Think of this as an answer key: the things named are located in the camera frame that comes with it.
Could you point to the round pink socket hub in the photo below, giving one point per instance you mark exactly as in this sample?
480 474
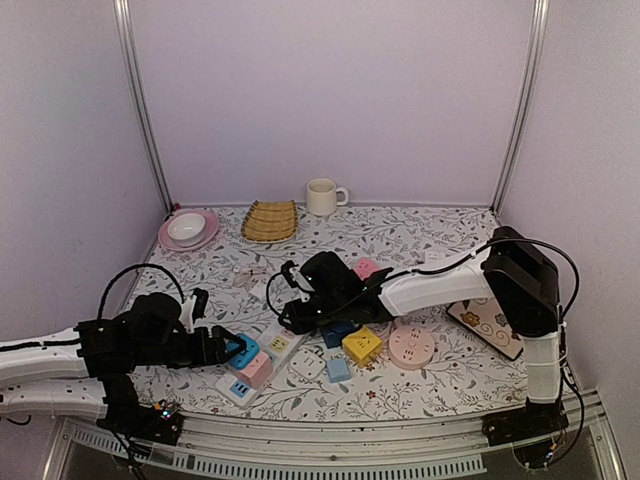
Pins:
411 347

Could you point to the aluminium front rail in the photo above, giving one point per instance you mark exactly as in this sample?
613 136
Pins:
455 447

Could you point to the white power strip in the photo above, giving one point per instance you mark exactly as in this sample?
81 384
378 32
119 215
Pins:
277 346

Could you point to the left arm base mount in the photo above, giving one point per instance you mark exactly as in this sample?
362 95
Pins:
160 423

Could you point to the pink power strip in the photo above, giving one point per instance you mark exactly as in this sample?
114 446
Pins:
365 267

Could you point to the floral square tray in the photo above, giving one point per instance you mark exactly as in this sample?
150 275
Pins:
485 318

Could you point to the white plug adapter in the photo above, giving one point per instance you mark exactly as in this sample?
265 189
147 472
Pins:
307 364

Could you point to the aluminium corner post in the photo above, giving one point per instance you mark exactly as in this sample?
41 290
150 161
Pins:
124 25
533 56

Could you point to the light blue plug adapter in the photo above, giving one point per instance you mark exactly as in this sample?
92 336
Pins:
338 370

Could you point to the pink plate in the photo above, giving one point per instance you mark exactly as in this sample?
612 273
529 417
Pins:
211 229

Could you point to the cream ceramic mug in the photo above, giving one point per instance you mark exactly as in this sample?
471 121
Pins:
323 197

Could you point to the left aluminium corner post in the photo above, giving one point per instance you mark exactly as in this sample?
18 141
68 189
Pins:
124 25

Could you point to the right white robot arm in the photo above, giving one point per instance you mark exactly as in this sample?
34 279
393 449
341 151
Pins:
508 268

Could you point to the white charger with prongs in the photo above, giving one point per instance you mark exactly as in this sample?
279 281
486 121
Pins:
259 291

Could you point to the white floral cube adapter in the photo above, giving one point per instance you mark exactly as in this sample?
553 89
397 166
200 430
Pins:
433 256

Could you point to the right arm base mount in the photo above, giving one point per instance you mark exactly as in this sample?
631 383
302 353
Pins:
524 423

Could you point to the white bowl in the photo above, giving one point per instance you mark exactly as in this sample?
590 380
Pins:
187 229

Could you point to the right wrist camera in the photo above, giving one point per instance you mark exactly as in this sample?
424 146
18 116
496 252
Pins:
296 280

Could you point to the right aluminium corner post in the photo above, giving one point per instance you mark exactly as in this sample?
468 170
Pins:
533 56

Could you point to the yellow bamboo tray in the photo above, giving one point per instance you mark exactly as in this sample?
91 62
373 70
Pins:
270 222

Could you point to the pink cube adapter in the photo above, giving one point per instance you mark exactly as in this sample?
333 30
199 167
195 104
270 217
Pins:
257 371

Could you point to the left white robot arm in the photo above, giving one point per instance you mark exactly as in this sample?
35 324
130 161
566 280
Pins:
53 357

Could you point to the cyan cube adapter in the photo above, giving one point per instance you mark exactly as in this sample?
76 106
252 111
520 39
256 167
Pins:
244 357

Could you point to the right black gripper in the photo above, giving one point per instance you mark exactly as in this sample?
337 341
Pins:
298 324

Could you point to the dark blue cube adapter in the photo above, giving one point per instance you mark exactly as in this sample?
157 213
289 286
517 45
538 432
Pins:
333 336

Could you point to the yellow cube adapter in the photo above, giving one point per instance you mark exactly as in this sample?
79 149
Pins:
362 346

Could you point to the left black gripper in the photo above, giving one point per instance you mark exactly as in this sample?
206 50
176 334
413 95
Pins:
217 355

